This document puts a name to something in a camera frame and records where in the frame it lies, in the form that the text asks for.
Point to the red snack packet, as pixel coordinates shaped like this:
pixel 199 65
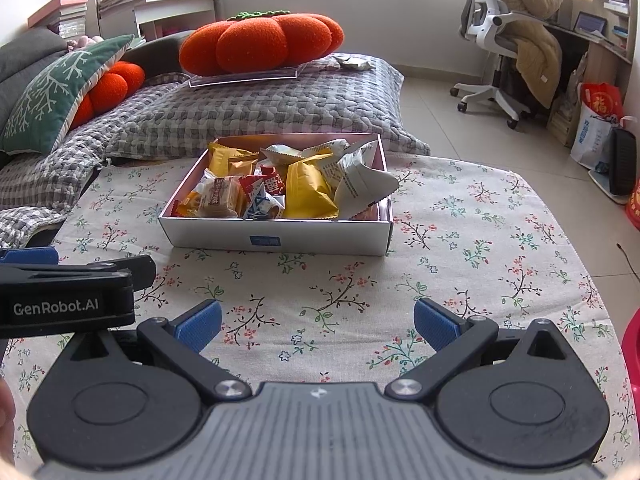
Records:
pixel 247 182
pixel 272 180

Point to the pink white cardboard box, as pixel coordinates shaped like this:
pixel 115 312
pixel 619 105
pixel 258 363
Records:
pixel 310 240

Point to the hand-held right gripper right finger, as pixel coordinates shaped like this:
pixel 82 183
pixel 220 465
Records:
pixel 437 322

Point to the floral bed sheet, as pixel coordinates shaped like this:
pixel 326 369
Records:
pixel 500 260

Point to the clear acrylic tray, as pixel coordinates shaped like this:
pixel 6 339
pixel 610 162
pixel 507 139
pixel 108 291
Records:
pixel 240 80

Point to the pink red cloth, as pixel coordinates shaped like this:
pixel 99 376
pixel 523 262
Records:
pixel 632 350

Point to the tablet screen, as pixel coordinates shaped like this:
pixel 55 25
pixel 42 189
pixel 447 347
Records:
pixel 590 22

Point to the green patterned pillow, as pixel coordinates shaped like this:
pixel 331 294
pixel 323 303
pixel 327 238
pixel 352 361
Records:
pixel 45 95

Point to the black upright device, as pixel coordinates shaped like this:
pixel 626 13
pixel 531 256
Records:
pixel 621 160

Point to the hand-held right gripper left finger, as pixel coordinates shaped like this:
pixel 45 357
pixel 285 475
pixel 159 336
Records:
pixel 197 325

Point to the blue white snack packet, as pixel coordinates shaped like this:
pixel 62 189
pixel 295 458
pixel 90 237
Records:
pixel 262 207

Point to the small orange snack packet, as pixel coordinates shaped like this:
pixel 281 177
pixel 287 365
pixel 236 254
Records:
pixel 186 206

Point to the small orange pumpkin cushion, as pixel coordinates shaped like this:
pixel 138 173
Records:
pixel 112 87

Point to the olive yellow snack packet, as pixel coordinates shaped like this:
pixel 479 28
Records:
pixel 225 160

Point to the red printed bag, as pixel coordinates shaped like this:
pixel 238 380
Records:
pixel 634 207

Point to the small white packet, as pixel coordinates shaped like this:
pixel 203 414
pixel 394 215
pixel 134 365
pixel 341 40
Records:
pixel 355 62

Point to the white office chair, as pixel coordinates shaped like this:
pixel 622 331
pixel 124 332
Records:
pixel 482 15

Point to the white blue shopping bag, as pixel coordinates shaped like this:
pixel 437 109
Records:
pixel 590 140

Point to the large orange pumpkin cushion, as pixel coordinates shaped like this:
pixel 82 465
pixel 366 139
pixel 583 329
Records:
pixel 260 42

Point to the red gift bag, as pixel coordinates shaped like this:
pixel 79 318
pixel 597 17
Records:
pixel 602 100

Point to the clear white snack packet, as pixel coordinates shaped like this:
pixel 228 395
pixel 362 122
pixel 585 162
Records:
pixel 287 152

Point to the brown cake packet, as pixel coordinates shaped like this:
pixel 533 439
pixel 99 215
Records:
pixel 220 197

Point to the grey checkered quilt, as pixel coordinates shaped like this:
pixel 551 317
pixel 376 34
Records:
pixel 250 105

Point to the stack of books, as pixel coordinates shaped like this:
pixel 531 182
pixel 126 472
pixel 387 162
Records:
pixel 65 15

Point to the white shelf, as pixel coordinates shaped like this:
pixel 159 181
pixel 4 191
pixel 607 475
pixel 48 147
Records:
pixel 170 7

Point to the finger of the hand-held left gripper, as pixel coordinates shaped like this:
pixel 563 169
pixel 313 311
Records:
pixel 137 270
pixel 30 256

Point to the white snack bag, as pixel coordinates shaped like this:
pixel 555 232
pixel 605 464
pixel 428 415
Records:
pixel 360 185

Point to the wooden desk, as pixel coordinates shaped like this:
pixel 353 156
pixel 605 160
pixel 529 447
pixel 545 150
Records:
pixel 600 55

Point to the beige fluffy coat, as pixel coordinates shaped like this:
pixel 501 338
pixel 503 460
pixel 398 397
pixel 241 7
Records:
pixel 535 60

